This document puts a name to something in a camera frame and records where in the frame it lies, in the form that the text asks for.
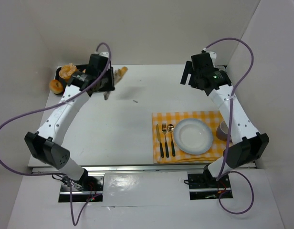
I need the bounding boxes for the metal tongs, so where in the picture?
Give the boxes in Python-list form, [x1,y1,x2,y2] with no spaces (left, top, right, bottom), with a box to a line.
[103,69,121,100]

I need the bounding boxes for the striped golden bread roll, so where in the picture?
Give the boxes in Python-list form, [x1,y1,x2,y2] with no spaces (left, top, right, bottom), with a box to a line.
[118,66,128,79]

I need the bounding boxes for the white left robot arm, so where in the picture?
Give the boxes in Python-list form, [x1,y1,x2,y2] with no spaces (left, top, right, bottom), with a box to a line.
[24,52,114,190]

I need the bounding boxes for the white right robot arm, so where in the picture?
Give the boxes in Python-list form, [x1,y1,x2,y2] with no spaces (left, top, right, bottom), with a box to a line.
[180,51,269,183]

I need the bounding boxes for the tall orange muffin bread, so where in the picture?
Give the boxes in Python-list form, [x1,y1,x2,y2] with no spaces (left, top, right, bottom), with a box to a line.
[59,63,78,81]

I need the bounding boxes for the small round bagel bread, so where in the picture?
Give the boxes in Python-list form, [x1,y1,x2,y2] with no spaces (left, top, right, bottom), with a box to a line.
[49,80,63,94]

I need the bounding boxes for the black tray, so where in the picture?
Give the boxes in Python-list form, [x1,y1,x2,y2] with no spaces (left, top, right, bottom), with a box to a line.
[55,64,87,82]

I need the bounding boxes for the white plate blue rim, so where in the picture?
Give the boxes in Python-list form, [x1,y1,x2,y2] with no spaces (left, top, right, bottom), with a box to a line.
[173,118,213,155]

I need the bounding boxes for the purple mug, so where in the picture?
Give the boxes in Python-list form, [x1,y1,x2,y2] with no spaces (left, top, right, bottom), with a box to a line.
[216,121,229,141]

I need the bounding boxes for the yellow checkered cloth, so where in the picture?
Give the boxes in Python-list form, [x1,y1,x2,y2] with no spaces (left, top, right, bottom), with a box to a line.
[152,111,226,164]

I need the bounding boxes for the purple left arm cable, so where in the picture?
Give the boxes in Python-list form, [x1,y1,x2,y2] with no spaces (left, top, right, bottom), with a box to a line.
[0,42,112,226]

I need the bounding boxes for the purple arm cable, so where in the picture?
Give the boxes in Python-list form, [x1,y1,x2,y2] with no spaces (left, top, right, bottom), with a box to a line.
[202,37,255,215]
[0,42,112,226]

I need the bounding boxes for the gold spoon black handle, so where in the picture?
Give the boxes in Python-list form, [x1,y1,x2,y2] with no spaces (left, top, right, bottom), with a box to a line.
[168,124,176,157]

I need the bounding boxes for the fork with black handle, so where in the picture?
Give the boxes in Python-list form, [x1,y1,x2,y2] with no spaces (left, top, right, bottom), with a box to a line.
[162,123,169,158]

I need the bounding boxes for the knife with black handle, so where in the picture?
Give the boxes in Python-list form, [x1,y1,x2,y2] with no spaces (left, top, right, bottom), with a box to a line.
[156,124,164,158]

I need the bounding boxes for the aluminium front rail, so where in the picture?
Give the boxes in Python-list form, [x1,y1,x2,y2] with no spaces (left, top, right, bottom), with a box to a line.
[31,164,210,174]

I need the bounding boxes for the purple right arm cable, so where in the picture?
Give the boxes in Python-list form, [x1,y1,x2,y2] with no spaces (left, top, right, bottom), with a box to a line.
[202,37,255,215]

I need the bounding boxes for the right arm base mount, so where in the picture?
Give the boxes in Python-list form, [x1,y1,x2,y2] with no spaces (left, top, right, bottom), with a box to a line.
[183,172,233,200]

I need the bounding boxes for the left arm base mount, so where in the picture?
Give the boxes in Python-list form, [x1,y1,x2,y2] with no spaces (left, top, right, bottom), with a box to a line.
[52,174,105,203]

